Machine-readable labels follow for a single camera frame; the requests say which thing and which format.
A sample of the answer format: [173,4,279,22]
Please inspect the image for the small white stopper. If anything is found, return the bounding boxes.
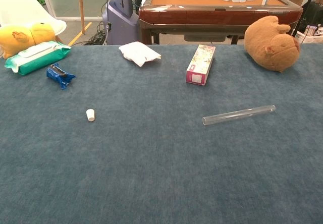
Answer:
[86,108,97,123]

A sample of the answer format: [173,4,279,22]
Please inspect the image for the clear glass test tube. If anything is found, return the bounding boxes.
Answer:
[202,104,276,126]

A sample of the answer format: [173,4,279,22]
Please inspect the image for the white tissue packet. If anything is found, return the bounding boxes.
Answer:
[118,41,162,68]

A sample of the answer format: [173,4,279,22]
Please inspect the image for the pink floral carton box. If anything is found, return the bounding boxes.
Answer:
[186,44,217,86]

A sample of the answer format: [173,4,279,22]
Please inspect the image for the blue felt table mat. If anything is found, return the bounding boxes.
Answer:
[0,43,323,224]

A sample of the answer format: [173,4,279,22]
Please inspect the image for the blue-grey machine base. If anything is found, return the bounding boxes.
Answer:
[102,0,140,45]

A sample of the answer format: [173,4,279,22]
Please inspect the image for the brown mahjong table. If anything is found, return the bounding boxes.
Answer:
[138,0,303,45]

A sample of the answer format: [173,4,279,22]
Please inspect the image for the brown capybara plush toy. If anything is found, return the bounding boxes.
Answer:
[244,15,301,73]

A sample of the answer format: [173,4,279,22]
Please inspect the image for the wooden pole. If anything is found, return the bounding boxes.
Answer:
[77,0,85,35]

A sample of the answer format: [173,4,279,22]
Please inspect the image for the green wet wipes pack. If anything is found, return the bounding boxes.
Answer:
[4,41,72,76]

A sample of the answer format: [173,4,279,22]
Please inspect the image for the yellow plush duck toy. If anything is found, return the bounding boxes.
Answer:
[0,22,56,60]

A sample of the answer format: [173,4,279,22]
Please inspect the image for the white chair wooden legs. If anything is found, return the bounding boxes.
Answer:
[0,0,68,37]

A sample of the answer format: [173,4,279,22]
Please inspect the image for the black floor cable bundle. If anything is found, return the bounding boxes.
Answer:
[84,21,112,45]

